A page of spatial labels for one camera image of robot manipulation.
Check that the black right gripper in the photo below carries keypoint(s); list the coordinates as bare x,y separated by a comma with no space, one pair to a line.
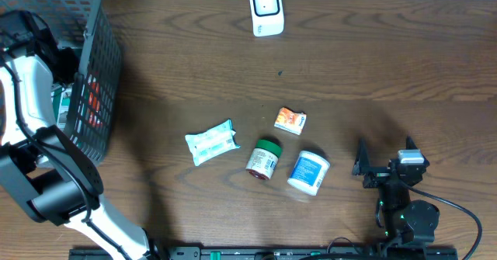
377,175

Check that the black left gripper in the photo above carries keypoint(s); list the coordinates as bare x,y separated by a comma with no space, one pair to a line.
72,62

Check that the red stick sachet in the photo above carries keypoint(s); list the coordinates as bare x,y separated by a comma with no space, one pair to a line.
94,103

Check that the white blue label tub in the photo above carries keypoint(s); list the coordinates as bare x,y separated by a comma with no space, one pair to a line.
308,173

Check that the orange white small packet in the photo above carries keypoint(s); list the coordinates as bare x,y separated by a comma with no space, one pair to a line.
290,121

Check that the green lid white jar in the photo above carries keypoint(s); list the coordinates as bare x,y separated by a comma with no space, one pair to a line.
263,159

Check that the teal white wipes packet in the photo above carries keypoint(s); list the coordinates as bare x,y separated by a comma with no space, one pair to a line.
211,143

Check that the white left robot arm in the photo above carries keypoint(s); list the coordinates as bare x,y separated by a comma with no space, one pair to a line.
46,174

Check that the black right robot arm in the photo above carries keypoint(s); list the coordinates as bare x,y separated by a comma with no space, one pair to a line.
406,221

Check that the white barcode scanner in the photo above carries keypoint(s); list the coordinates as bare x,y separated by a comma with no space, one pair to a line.
267,17

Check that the green white 3M box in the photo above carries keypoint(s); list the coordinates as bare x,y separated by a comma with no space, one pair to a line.
61,98

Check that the grey plastic mesh basket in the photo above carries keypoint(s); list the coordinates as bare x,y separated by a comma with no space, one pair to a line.
83,26

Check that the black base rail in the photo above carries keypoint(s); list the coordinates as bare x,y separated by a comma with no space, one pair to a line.
196,253

